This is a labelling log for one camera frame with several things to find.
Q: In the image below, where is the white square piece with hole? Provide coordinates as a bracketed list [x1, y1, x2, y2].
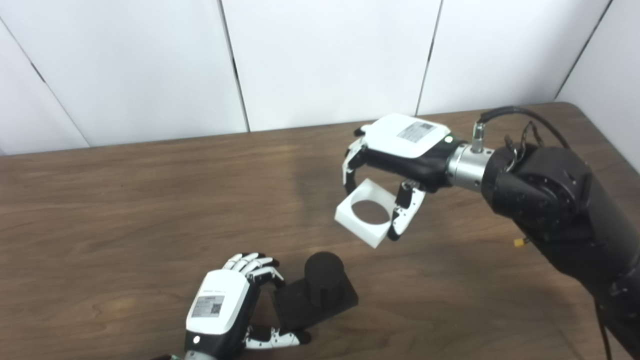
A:
[334, 178, 401, 249]

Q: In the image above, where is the black and white right hand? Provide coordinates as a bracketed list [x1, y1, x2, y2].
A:
[342, 113, 468, 242]

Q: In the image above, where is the black peg with square base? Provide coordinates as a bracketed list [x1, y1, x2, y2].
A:
[274, 251, 359, 332]

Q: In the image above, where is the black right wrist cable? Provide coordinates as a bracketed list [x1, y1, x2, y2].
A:
[472, 106, 571, 153]

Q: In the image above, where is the black and white left hand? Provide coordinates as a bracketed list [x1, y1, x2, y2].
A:
[184, 252, 312, 360]

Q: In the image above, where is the thin black right arm wire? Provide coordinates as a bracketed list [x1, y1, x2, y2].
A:
[504, 122, 544, 169]

